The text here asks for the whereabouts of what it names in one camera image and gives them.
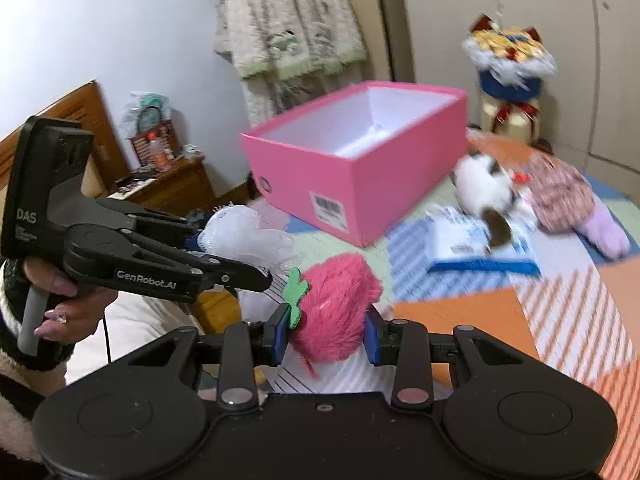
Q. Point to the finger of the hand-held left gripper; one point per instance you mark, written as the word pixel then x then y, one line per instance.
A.
pixel 240 275
pixel 160 220

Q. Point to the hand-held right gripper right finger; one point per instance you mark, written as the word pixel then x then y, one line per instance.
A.
pixel 372 341

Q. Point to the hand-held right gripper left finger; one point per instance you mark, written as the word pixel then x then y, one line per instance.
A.
pixel 282 331

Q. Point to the white mesh bath sponge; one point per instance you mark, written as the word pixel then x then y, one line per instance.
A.
pixel 240 237

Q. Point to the pink strawberry plush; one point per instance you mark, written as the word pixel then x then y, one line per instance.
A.
pixel 335 305

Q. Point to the wet wipes packet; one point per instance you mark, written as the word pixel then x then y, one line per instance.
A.
pixel 460 249

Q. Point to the pink cardboard box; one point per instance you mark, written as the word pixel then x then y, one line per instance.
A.
pixel 390 185

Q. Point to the pink floral cloth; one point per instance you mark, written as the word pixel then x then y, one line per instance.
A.
pixel 555 195

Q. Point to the person's left forearm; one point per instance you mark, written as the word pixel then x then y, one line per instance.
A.
pixel 20 410

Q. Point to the person's left hand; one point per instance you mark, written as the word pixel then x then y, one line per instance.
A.
pixel 85 310

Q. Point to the wooden nightstand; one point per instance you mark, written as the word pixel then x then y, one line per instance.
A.
pixel 175 187

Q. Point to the brown gift basket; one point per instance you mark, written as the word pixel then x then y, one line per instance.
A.
pixel 152 135

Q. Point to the wooden headboard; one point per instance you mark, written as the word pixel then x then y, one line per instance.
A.
pixel 105 130

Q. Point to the white quilt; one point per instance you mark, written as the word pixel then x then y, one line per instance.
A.
pixel 145 325

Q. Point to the white brown cat plush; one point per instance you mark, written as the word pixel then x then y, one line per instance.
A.
pixel 480 182

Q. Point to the patterned bed mat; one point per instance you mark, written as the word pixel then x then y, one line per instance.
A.
pixel 565 300

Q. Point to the fuzzy white green robe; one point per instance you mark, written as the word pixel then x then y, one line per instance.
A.
pixel 290 25

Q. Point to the purple fuzzy sock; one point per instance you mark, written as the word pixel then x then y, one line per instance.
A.
pixel 607 232

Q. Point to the plush bear bouquet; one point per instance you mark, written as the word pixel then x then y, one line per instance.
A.
pixel 507 75

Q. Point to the beige wardrobe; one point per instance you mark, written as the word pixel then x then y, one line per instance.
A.
pixel 565 35

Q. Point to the door frame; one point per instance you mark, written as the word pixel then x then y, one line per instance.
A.
pixel 392 15

